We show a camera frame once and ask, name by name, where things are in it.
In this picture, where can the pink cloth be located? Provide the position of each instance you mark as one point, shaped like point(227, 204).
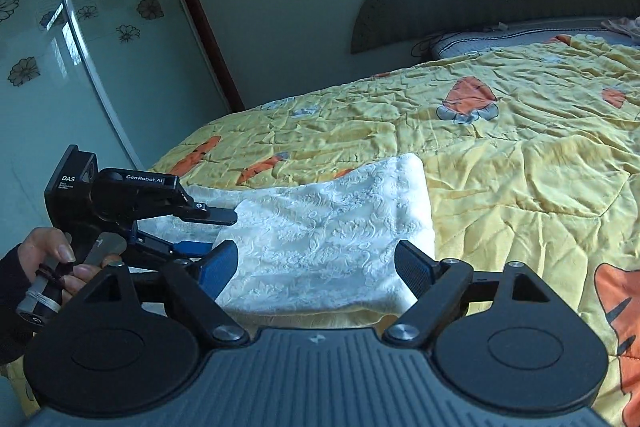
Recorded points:
point(622, 29)

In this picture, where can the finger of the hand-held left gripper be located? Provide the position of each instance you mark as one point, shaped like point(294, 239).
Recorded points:
point(170, 247)
point(210, 213)

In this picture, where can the brown wooden frame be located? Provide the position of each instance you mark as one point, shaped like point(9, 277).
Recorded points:
point(200, 12)

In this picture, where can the white embossed pants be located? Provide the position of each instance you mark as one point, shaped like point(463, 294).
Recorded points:
point(325, 232)

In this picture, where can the grey pillow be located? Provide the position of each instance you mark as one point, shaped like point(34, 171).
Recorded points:
point(500, 38)

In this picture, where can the flower print wardrobe door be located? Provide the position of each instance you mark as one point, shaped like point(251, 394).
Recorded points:
point(45, 57)

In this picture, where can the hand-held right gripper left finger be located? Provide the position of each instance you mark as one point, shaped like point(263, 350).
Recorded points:
point(220, 268)

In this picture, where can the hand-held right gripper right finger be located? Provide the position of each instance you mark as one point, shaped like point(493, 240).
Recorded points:
point(412, 268)

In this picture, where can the yellow printed blanket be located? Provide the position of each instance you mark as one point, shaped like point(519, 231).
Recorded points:
point(525, 167)

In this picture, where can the person's left hand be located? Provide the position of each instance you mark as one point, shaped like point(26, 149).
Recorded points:
point(50, 249)

